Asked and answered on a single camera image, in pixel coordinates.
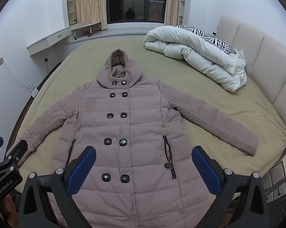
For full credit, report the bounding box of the dark window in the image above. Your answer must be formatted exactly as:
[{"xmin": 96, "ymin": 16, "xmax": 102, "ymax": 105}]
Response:
[{"xmin": 106, "ymin": 0, "xmax": 168, "ymax": 24}]

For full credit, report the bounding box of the white bedside cabinet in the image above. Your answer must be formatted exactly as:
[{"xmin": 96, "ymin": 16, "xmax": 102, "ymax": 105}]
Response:
[{"xmin": 268, "ymin": 157, "xmax": 286, "ymax": 196}]

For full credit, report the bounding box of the thin grey cable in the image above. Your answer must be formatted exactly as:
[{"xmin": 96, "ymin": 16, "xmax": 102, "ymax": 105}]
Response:
[{"xmin": 2, "ymin": 62, "xmax": 33, "ymax": 93}]

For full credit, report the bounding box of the white wall shelf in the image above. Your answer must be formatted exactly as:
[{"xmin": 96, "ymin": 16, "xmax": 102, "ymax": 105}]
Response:
[
  {"xmin": 66, "ymin": 0, "xmax": 77, "ymax": 26},
  {"xmin": 177, "ymin": 0, "xmax": 187, "ymax": 26}
]

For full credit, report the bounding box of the bed with olive sheet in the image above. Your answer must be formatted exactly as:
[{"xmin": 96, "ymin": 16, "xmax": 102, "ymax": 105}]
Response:
[{"xmin": 15, "ymin": 37, "xmax": 286, "ymax": 195}]

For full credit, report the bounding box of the white duvet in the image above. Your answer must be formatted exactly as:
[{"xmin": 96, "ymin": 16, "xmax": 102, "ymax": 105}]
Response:
[{"xmin": 143, "ymin": 25, "xmax": 247, "ymax": 92}]

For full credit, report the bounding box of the person's left hand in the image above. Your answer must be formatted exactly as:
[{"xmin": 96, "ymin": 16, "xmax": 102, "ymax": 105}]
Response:
[{"xmin": 0, "ymin": 193, "xmax": 18, "ymax": 228}]

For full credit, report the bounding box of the beige padded headboard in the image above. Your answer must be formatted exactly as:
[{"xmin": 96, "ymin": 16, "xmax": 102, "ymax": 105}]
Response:
[{"xmin": 215, "ymin": 16, "xmax": 286, "ymax": 131}]

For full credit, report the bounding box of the black mesh basket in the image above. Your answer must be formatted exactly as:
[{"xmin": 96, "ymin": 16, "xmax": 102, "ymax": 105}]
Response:
[{"xmin": 264, "ymin": 174, "xmax": 286, "ymax": 228}]

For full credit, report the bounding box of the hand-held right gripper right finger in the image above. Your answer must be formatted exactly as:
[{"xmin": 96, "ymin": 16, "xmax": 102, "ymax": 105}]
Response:
[{"xmin": 192, "ymin": 146, "xmax": 269, "ymax": 228}]

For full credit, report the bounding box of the pink hooded puffer coat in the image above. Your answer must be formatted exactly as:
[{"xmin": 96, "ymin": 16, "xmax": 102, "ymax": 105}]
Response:
[{"xmin": 6, "ymin": 50, "xmax": 260, "ymax": 228}]

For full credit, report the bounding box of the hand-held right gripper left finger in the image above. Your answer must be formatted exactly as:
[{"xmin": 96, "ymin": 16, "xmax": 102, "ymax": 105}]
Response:
[{"xmin": 18, "ymin": 146, "xmax": 97, "ymax": 228}]

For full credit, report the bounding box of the beige curtain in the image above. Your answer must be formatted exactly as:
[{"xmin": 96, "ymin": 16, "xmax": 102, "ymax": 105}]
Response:
[
  {"xmin": 165, "ymin": 0, "xmax": 181, "ymax": 26},
  {"xmin": 74, "ymin": 0, "xmax": 108, "ymax": 25}
]

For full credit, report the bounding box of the zebra print pillow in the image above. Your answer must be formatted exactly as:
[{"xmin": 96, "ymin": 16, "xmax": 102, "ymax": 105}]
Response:
[{"xmin": 176, "ymin": 25, "xmax": 237, "ymax": 55}]

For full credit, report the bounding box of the white folding table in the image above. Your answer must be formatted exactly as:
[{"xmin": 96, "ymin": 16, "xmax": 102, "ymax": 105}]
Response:
[{"xmin": 72, "ymin": 21, "xmax": 102, "ymax": 40}]

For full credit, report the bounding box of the white router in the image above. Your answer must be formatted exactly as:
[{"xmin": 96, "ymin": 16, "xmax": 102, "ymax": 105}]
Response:
[{"xmin": 26, "ymin": 82, "xmax": 40, "ymax": 98}]

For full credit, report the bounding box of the white floating desk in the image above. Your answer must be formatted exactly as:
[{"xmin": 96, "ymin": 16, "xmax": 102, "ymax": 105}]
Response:
[{"xmin": 26, "ymin": 22, "xmax": 83, "ymax": 57}]

